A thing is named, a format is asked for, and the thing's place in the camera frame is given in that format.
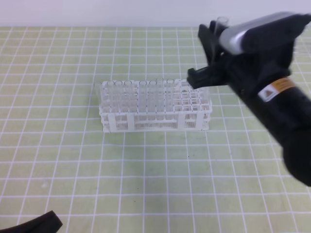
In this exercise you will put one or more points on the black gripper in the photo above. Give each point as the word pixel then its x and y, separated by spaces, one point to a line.
pixel 246 74

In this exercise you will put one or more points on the clear glass test tube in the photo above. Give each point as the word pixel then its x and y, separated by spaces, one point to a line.
pixel 222 23

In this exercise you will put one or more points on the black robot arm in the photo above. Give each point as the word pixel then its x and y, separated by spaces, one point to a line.
pixel 285 111

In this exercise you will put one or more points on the clear tube in rack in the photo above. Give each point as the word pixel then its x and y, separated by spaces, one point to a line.
pixel 160 100
pixel 128 94
pixel 169 102
pixel 152 100
pixel 142 100

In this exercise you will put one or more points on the white plastic test tube rack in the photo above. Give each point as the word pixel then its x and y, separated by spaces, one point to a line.
pixel 191 108

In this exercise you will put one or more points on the clear test tubes on cloth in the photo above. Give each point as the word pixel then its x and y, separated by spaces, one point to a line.
pixel 302 45

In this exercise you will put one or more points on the green grid tablecloth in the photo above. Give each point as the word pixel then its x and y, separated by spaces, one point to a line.
pixel 55 156

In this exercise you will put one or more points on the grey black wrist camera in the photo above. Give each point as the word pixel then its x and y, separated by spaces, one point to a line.
pixel 263 33

